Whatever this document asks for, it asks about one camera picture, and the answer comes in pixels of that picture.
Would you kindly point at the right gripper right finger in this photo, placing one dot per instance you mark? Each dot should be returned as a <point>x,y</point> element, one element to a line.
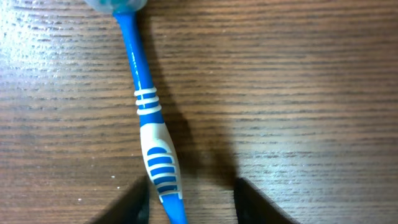
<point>253,207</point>

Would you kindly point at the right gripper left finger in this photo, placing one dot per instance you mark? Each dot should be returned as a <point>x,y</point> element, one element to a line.
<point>131,208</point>

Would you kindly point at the blue white toothbrush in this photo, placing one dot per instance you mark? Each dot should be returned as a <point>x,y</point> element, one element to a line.
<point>159,154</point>

